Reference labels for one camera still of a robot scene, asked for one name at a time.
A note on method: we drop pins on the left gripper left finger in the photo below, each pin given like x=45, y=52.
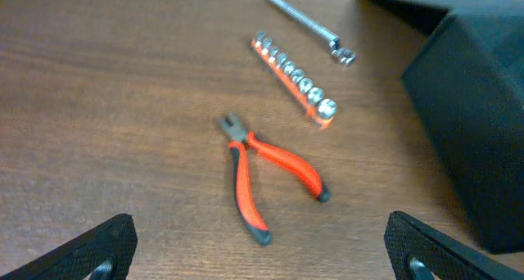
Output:
x=103, y=252

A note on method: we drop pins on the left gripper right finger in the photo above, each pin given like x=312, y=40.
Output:
x=418, y=251

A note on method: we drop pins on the orange socket bit rail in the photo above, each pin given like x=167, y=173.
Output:
x=310, y=96

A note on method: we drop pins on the dark green box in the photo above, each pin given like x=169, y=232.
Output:
x=467, y=87

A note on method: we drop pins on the silver combination wrench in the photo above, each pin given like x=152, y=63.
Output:
x=340, y=54

